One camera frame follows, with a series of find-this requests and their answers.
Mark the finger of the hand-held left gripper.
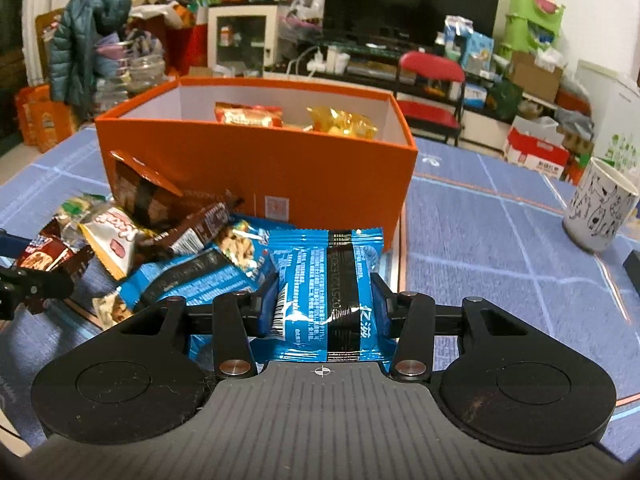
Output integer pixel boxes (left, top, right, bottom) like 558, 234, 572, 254
0, 265, 76, 321
0, 230, 36, 257

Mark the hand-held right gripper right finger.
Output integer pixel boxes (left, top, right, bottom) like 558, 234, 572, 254
369, 272, 533, 381

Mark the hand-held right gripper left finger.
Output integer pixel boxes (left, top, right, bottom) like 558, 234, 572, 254
107, 274, 279, 380

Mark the brown cookie snack packet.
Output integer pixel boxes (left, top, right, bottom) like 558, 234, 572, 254
17, 232, 96, 286

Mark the blue snack packet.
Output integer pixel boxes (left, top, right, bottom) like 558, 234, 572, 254
262, 227, 396, 363

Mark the pile of assorted snack packets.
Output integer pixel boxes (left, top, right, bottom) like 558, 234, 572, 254
52, 150, 281, 361

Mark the orange cardboard box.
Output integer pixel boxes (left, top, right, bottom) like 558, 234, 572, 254
95, 76, 418, 251

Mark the yellow snack packet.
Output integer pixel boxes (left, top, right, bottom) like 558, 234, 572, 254
306, 106, 378, 138

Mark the red snack packet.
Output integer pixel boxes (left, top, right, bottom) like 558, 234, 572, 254
215, 102, 283, 128

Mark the orange paper bag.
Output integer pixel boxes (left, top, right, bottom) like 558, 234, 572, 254
15, 85, 51, 146
27, 100, 78, 153

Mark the teal down jacket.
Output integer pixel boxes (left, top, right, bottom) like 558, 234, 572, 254
48, 0, 132, 121

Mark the red and white carton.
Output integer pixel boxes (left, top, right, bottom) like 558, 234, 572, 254
502, 116, 571, 177

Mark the white patterned mug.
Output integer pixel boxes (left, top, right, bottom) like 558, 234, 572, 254
562, 156, 633, 253

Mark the red folding chair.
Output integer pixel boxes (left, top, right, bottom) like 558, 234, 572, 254
395, 51, 466, 147

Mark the white power strip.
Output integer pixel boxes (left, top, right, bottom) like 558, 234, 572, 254
306, 46, 351, 73

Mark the black glass television stand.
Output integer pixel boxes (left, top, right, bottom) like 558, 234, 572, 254
265, 40, 506, 151

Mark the white glass-door cabinet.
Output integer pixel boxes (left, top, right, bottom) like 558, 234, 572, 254
206, 4, 282, 78

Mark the brown cardboard box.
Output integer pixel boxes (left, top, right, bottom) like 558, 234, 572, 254
509, 51, 565, 103

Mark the white small fridge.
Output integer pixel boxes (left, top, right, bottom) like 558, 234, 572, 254
575, 59, 640, 176

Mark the black flat television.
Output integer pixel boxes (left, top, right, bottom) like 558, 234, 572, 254
322, 0, 503, 53

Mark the green plastic storage rack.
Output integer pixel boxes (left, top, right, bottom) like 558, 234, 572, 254
497, 0, 566, 68

